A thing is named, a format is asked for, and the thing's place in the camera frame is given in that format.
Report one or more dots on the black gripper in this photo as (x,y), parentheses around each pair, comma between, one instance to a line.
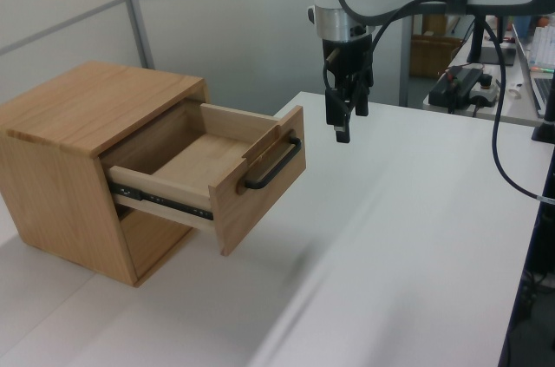
(351,59)

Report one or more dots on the wooden drawer cabinet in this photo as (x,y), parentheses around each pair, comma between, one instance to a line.
(56,185)

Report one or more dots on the low brown cardboard box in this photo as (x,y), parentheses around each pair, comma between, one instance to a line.
(429,59)

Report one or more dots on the black power supply box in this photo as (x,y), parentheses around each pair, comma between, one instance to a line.
(442,91)

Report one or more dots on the tall brown cardboard box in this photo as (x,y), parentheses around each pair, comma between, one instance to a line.
(433,25)

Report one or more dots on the grey emergency stop box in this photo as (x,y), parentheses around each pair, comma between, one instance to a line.
(485,89)

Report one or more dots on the black monitor stand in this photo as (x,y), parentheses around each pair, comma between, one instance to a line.
(478,37)

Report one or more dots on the white tape roll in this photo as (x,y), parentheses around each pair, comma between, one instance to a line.
(514,91)

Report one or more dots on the grey desk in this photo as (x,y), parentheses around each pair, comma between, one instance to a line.
(516,109)

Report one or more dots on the silver laptop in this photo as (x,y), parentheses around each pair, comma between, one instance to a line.
(542,93)

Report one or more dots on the grey metal partition post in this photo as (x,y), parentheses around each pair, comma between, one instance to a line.
(406,59)
(134,7)

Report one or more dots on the black drawer slide rail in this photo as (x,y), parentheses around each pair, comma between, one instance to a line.
(156,200)

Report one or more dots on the black upright post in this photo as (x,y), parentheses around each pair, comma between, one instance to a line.
(539,245)

